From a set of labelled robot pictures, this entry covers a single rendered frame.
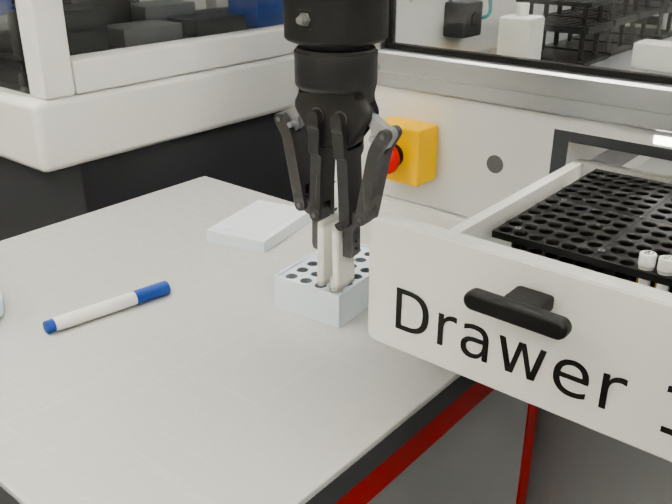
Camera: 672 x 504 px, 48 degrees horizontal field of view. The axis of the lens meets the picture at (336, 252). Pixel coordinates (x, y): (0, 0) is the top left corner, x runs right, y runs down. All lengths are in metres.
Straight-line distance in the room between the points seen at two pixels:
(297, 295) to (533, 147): 0.32
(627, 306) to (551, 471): 0.57
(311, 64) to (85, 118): 0.59
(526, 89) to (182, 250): 0.46
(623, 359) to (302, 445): 0.25
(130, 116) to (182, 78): 0.12
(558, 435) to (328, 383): 0.42
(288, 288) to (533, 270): 0.33
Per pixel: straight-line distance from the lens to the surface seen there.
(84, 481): 0.61
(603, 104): 0.85
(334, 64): 0.66
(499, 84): 0.90
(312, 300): 0.78
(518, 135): 0.90
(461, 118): 0.93
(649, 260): 0.61
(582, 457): 1.03
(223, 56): 1.35
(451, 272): 0.57
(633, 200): 0.76
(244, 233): 0.96
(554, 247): 0.63
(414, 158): 0.92
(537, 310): 0.50
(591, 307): 0.52
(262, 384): 0.69
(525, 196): 0.76
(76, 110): 1.18
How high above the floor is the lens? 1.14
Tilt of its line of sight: 24 degrees down
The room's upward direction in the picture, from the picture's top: straight up
